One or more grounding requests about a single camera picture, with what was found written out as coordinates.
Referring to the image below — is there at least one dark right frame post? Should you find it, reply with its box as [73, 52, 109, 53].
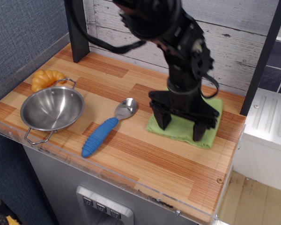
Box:
[240, 0, 281, 116]

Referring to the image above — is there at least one clear acrylic table edge guard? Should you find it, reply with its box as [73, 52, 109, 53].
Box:
[0, 114, 224, 225]

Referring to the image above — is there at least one orange plastic croissant toy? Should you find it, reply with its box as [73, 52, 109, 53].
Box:
[31, 70, 65, 92]

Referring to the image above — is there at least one blue handled metal spoon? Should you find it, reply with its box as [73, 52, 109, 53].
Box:
[81, 98, 137, 158]

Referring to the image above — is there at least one green cloth napkin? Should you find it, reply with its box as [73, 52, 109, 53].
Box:
[147, 98, 223, 149]

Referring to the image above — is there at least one yellow toy on floor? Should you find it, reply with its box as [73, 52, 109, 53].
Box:
[6, 216, 22, 225]

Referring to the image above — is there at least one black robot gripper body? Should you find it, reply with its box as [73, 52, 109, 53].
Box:
[148, 82, 220, 129]

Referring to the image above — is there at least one dark frame post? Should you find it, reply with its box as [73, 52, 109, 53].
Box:
[64, 0, 89, 63]
[240, 0, 281, 116]

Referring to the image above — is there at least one stainless steel bowl with handles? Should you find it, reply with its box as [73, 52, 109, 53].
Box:
[20, 78, 85, 145]

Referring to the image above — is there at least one silver dispenser button panel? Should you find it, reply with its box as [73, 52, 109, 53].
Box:
[76, 186, 134, 225]

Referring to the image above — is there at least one white toy sink unit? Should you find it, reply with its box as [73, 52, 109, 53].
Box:
[233, 89, 281, 190]

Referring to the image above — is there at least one grey toy fridge cabinet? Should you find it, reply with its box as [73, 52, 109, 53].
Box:
[22, 144, 230, 225]

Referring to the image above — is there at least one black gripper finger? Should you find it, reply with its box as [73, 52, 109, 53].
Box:
[154, 110, 171, 130]
[193, 122, 208, 142]

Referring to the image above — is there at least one dark left frame post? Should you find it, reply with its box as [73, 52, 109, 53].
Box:
[64, 0, 89, 63]

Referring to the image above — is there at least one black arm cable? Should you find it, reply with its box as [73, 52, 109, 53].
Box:
[71, 0, 147, 54]

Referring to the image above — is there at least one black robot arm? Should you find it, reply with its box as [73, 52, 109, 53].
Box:
[115, 0, 219, 141]

